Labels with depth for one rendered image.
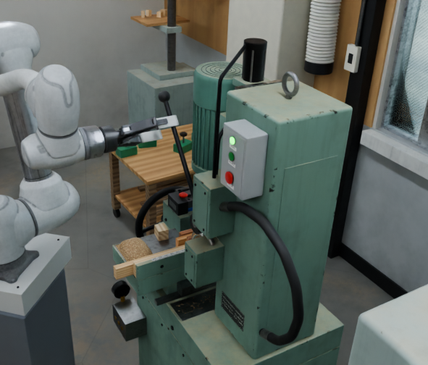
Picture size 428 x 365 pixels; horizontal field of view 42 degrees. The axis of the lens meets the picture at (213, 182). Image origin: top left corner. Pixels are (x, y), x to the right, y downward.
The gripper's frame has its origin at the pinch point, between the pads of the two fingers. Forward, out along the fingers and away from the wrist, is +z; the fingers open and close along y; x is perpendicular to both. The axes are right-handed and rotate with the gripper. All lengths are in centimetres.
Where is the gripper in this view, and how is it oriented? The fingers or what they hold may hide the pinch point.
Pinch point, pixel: (165, 127)
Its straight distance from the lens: 166.0
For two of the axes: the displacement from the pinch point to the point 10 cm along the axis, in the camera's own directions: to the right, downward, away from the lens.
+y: 4.2, -2.2, -8.8
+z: 8.6, -2.2, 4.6
